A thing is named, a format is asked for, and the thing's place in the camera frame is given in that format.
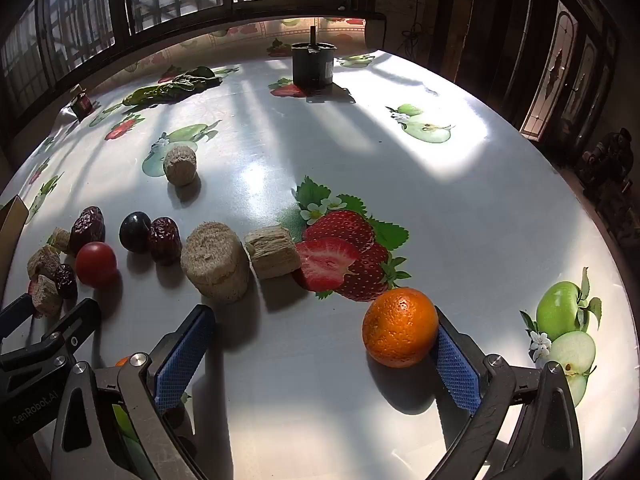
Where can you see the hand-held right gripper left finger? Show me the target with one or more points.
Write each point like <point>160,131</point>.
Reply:
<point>182,360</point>

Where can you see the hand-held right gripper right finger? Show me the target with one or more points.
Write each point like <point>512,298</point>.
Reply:
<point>456,371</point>

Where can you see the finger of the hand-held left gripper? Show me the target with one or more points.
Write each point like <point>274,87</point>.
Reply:
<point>75,327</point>
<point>15,312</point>

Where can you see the red cherry tomato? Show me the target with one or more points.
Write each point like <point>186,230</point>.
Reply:
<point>96,264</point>

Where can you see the large orange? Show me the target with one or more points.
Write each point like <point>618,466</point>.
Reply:
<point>400,327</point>

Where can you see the cardboard box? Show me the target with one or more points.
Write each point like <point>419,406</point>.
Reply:
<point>10,240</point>

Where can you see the large sugarcane piece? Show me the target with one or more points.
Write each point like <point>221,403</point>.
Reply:
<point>215,265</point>

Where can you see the ribbed sugarcane piece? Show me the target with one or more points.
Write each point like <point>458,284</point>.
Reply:
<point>272,255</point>

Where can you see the round grey-topped sugarcane piece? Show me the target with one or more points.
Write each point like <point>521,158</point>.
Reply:
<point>180,166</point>

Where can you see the dried red date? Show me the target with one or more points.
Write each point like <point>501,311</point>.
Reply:
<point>87,230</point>
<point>165,241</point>
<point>66,281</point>

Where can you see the dark purple grape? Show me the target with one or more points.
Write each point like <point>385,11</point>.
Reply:
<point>135,231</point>

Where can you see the fruit print tablecloth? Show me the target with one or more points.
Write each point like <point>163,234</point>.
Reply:
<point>300,385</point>

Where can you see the dark figurine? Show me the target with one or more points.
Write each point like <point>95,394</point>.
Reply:
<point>607,160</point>

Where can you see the green leafy vegetable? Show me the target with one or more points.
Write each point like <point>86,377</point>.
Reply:
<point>175,87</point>

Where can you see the wooden door with glass panels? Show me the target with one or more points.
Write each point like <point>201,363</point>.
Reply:
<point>555,70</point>

